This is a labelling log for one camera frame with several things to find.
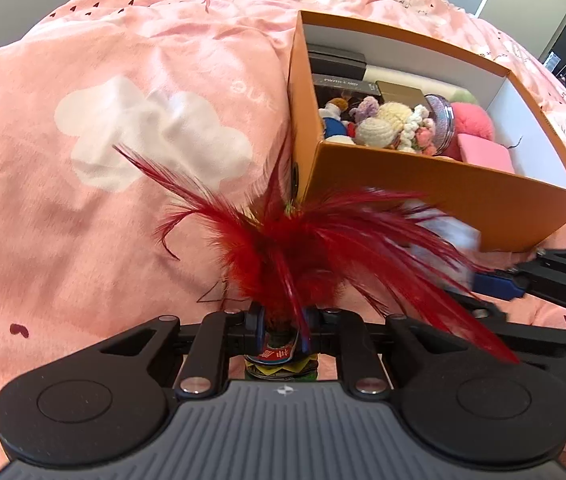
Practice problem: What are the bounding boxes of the purple crochet toy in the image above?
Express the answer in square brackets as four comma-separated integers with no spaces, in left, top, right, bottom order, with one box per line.
[354,96,380,125]

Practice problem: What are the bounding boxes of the cream flat box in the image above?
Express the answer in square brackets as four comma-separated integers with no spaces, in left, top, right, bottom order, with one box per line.
[363,66,464,96]

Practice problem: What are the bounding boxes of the pink rectangular pad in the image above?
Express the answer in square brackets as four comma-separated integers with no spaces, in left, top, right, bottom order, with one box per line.
[455,134,515,175]

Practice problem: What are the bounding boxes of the gold brown box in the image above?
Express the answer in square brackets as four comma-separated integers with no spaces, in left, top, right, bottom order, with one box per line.
[375,80,426,111]

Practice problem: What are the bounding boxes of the pink printed blanket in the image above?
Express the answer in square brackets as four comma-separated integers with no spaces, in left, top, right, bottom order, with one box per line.
[0,0,566,480]

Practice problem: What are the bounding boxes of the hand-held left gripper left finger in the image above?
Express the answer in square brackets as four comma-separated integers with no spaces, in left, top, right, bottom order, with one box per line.
[97,305,265,398]

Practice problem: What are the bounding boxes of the red feather shuttlecock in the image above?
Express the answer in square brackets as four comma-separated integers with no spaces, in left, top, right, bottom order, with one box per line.
[113,130,521,381]

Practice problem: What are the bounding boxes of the orange cardboard box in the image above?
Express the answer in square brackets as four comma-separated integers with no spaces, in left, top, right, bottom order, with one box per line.
[285,10,566,253]

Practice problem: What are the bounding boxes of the white cloth item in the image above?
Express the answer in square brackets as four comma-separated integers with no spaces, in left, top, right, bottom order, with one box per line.
[403,200,481,291]

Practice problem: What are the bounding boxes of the pink crochet flowers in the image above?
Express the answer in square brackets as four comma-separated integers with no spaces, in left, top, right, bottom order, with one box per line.
[395,104,438,157]

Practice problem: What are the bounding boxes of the white crochet ball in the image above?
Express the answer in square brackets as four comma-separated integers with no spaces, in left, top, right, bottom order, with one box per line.
[354,119,400,148]

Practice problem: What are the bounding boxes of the dark grey box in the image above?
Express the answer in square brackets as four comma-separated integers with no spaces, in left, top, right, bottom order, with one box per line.
[308,44,368,81]

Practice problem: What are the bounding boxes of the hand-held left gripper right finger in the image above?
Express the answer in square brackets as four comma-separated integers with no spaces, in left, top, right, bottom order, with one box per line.
[302,306,466,396]

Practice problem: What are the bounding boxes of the brown plush toy blue outfit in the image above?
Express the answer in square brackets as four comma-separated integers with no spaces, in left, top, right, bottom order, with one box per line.
[319,96,359,141]

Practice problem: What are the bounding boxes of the round compact mirror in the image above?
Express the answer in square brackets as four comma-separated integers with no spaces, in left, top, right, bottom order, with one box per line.
[423,94,458,153]

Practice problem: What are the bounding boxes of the light green item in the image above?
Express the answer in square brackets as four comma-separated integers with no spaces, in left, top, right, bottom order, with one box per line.
[440,87,478,108]

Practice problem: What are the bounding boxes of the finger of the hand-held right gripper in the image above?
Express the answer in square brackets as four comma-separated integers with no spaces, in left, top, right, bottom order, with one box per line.
[472,247,566,313]
[443,292,566,356]

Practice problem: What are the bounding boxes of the pink fluffy ball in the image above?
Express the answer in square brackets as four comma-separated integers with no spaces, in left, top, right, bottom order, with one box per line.
[449,101,496,142]

